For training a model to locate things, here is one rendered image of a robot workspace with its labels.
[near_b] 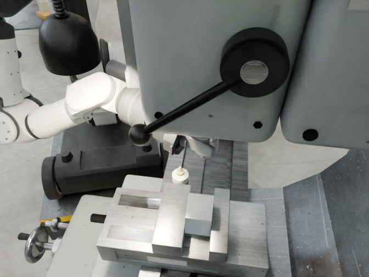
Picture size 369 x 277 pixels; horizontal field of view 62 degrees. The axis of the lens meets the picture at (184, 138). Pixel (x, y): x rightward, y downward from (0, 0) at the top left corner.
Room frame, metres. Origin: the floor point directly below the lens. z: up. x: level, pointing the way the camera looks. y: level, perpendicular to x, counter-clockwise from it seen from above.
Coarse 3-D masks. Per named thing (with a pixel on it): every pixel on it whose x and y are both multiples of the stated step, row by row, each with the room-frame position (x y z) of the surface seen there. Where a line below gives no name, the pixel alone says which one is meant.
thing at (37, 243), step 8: (32, 232) 0.50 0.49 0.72; (40, 232) 0.51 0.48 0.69; (32, 240) 0.47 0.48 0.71; (40, 240) 0.50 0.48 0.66; (56, 240) 0.48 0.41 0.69; (32, 248) 0.46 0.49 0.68; (40, 248) 0.47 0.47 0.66; (48, 248) 0.47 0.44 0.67; (56, 248) 0.45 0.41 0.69; (32, 256) 0.44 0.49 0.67; (40, 256) 0.46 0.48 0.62
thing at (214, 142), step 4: (204, 140) 0.38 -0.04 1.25; (208, 140) 0.38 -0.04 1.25; (212, 140) 0.38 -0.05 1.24; (216, 140) 0.39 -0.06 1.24; (212, 144) 0.38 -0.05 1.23; (216, 144) 0.39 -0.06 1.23; (216, 148) 0.39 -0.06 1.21; (196, 152) 0.39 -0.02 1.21; (216, 152) 0.39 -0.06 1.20; (200, 156) 0.38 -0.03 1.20; (204, 156) 0.38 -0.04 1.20; (208, 156) 0.38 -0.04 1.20
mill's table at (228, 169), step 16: (224, 144) 0.66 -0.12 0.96; (240, 144) 0.66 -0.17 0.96; (176, 160) 0.59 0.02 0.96; (192, 160) 0.59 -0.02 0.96; (208, 160) 0.60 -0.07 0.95; (224, 160) 0.59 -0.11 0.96; (240, 160) 0.59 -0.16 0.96; (192, 176) 0.53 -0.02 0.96; (208, 176) 0.54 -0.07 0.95; (224, 176) 0.53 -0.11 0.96; (240, 176) 0.53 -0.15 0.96; (192, 192) 0.48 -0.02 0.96; (208, 192) 0.48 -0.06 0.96; (240, 192) 0.48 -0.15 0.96; (144, 272) 0.27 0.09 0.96; (160, 272) 0.27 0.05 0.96; (176, 272) 0.27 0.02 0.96
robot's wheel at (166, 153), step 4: (160, 144) 1.02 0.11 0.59; (160, 148) 1.02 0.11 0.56; (160, 152) 1.05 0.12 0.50; (164, 152) 0.96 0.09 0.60; (168, 152) 0.96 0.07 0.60; (164, 156) 0.94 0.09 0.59; (168, 156) 0.94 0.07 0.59; (164, 160) 0.92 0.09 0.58; (164, 164) 0.91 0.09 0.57; (164, 168) 0.90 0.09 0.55; (164, 172) 0.90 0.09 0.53
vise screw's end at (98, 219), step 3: (93, 213) 0.38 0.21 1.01; (93, 216) 0.37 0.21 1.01; (96, 216) 0.37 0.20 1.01; (99, 216) 0.37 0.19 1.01; (102, 216) 0.37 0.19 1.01; (105, 216) 0.37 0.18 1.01; (90, 219) 0.37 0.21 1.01; (93, 219) 0.37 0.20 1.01; (96, 219) 0.37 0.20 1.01; (99, 219) 0.37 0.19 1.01; (102, 219) 0.37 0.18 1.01; (93, 222) 0.37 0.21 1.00; (96, 222) 0.37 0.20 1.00; (99, 222) 0.36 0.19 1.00; (102, 222) 0.36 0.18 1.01
